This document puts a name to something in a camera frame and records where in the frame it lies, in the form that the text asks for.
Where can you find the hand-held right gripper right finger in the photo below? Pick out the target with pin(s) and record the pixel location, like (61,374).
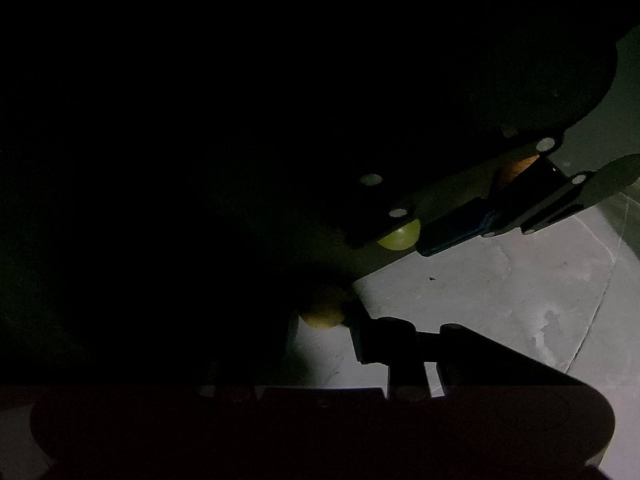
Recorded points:
(359,342)

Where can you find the small green fruit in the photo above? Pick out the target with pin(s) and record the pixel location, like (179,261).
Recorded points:
(397,237)

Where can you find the small round tan fruit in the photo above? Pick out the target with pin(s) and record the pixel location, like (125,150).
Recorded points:
(322,316)

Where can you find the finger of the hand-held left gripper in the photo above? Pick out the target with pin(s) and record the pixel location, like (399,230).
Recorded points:
(457,230)
(450,191)

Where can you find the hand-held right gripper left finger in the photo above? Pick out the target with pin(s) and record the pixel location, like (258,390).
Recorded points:
(294,335)

